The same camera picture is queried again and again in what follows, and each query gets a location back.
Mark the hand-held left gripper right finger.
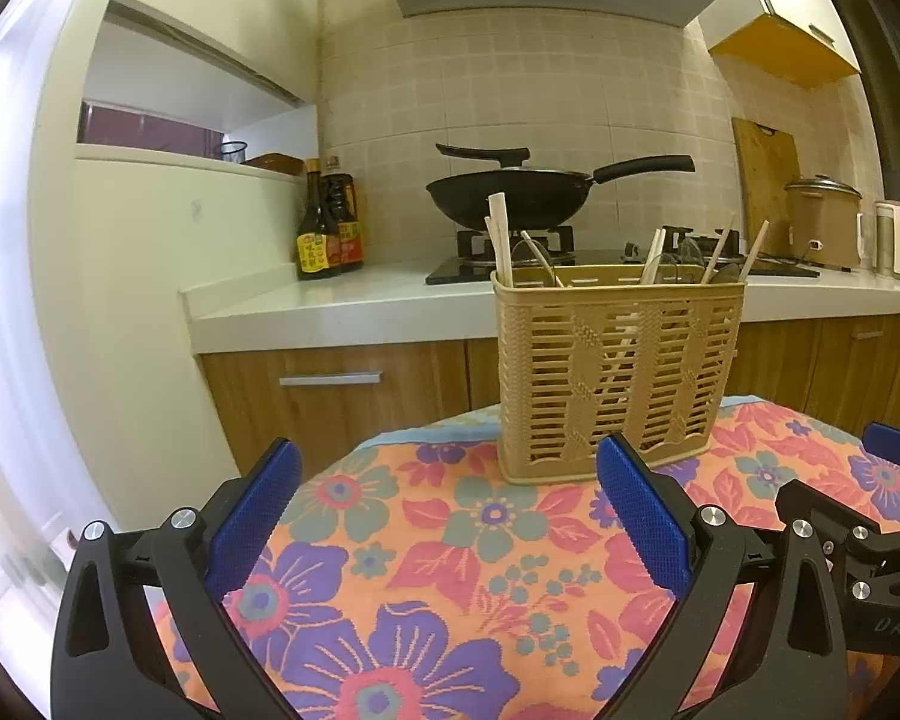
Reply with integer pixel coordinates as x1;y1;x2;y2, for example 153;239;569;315
596;433;848;720

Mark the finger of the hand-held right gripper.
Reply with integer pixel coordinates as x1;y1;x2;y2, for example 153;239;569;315
776;478;900;605
862;422;900;470

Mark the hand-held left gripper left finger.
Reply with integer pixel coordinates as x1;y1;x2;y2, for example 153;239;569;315
49;436;302;720

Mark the beige plastic utensil basket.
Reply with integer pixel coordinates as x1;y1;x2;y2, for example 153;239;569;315
491;264;747;486

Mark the clear plastic spoon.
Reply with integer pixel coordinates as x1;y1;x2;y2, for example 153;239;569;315
673;236;728;286
510;231;567;290

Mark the floral tablecloth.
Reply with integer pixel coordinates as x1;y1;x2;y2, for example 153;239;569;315
146;394;900;720

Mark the white electric kettle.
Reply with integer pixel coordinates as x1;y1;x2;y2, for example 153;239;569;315
857;200;900;280

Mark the beige rice cooker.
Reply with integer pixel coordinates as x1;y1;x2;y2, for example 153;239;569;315
784;175;863;269

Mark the white plastic utensil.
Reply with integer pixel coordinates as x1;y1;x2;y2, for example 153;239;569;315
641;229;667;287

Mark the slim dark soy sauce bottle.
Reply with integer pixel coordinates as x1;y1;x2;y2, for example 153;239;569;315
296;159;331;281

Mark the wooden cutting board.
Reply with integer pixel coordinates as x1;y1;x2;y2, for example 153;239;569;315
731;118;802;256

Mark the wide dark sauce bottle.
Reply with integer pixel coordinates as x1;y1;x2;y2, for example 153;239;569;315
321;156;365;273

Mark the black gas stove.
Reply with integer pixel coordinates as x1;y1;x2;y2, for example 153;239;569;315
425;225;822;286

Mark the black wok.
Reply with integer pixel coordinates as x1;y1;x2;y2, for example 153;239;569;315
426;155;696;230

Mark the long metal drawer handle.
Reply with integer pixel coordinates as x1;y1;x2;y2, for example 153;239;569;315
279;371;383;389

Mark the glass wok lid black handle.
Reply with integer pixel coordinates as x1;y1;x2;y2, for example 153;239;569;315
429;144;595;182

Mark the white and yellow wall cabinet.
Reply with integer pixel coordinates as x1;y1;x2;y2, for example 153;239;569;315
697;0;863;87

